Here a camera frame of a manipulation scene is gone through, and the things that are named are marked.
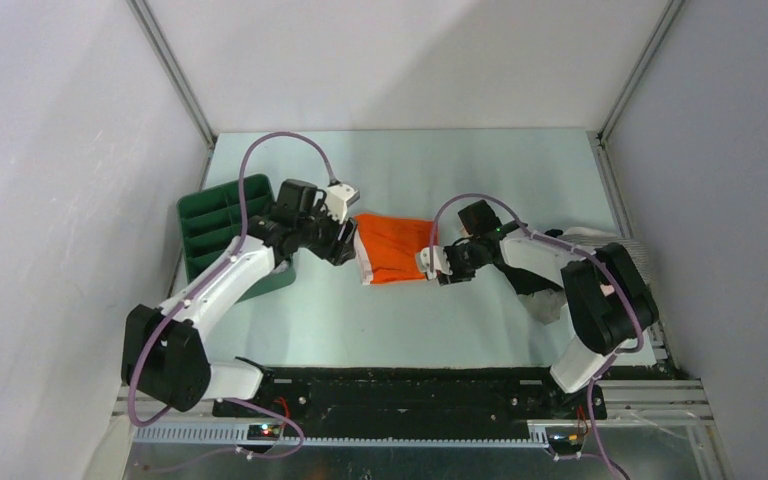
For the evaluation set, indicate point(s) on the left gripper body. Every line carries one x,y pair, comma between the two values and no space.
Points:
321,235

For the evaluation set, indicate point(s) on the green divided tray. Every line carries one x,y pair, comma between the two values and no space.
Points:
211,218

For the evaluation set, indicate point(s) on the orange underwear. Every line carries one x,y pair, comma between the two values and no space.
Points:
386,248

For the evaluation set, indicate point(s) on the grey underwear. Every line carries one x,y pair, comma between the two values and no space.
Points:
544,306

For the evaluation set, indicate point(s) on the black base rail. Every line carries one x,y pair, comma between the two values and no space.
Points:
422,404

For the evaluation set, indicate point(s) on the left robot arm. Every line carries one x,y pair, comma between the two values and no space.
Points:
164,354

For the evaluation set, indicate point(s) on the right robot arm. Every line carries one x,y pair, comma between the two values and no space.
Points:
610,305

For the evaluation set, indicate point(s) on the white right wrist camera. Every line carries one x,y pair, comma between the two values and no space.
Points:
432,262

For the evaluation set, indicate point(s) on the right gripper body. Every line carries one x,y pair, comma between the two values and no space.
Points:
463,260

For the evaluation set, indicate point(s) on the black underwear beige waistband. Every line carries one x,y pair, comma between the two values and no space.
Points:
529,266

